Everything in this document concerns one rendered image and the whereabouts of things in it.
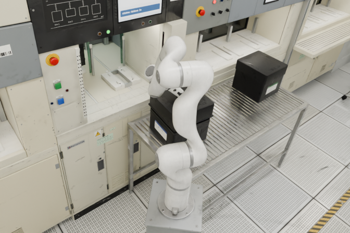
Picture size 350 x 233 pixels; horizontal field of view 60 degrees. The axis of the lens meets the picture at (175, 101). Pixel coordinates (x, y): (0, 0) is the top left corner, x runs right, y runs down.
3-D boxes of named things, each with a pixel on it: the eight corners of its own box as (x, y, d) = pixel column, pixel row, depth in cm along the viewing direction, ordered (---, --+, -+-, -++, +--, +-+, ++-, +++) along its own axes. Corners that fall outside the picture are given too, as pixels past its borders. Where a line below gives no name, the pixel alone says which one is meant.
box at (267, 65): (258, 103, 234) (267, 76, 219) (229, 86, 250) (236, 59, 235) (279, 91, 250) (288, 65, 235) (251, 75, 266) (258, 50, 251)
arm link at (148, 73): (169, 89, 163) (171, 74, 166) (154, 79, 153) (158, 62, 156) (156, 90, 167) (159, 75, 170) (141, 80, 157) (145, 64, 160)
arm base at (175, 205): (192, 222, 151) (197, 199, 140) (154, 217, 151) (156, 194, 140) (195, 190, 166) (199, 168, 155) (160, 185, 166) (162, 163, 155)
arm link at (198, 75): (167, 159, 143) (200, 154, 148) (175, 176, 133) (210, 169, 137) (169, 57, 120) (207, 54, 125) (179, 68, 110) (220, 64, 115)
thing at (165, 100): (174, 132, 172) (176, 114, 165) (147, 104, 191) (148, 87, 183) (213, 116, 187) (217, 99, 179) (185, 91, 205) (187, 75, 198)
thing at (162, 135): (148, 127, 203) (149, 107, 192) (182, 114, 216) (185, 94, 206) (171, 154, 185) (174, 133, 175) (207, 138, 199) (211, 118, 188)
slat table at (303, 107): (174, 249, 216) (185, 182, 170) (128, 192, 251) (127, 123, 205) (281, 167, 286) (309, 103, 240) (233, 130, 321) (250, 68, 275)
